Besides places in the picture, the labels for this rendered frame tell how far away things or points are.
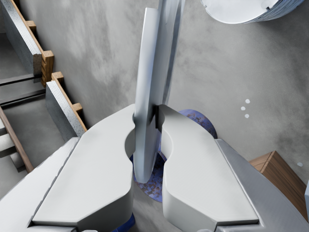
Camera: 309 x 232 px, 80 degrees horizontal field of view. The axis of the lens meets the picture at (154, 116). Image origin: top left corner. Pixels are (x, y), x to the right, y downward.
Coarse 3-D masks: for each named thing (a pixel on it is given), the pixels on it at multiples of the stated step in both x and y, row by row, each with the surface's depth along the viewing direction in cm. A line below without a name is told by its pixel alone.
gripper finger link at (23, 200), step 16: (64, 144) 8; (48, 160) 7; (64, 160) 7; (32, 176) 6; (48, 176) 6; (16, 192) 6; (32, 192) 6; (48, 192) 6; (0, 208) 5; (16, 208) 5; (32, 208) 6; (0, 224) 5; (16, 224) 5; (32, 224) 5
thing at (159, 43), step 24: (144, 24) 9; (168, 24) 12; (144, 48) 9; (168, 48) 15; (144, 72) 9; (168, 72) 29; (144, 96) 10; (168, 96) 32; (144, 120) 10; (144, 144) 11; (144, 168) 14
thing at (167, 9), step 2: (168, 0) 10; (170, 0) 11; (166, 2) 9; (168, 2) 10; (170, 2) 11; (166, 4) 9; (168, 4) 10; (170, 4) 11; (166, 6) 10; (168, 6) 10; (166, 8) 10; (168, 8) 10; (166, 10) 10; (168, 10) 11; (166, 12) 10; (168, 12) 11; (166, 14) 10; (168, 14) 11; (166, 16) 10; (168, 16) 11; (166, 18) 10; (166, 20) 11; (166, 22) 11
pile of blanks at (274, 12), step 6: (282, 0) 54; (288, 0) 57; (294, 0) 62; (300, 0) 66; (276, 6) 54; (282, 6) 58; (288, 6) 63; (294, 6) 68; (270, 12) 57; (276, 12) 62; (282, 12) 67; (288, 12) 74; (258, 18) 60; (264, 18) 64; (270, 18) 70
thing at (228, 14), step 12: (204, 0) 64; (216, 0) 61; (228, 0) 59; (240, 0) 56; (252, 0) 54; (276, 0) 50; (216, 12) 62; (228, 12) 60; (240, 12) 57; (252, 12) 55; (264, 12) 53
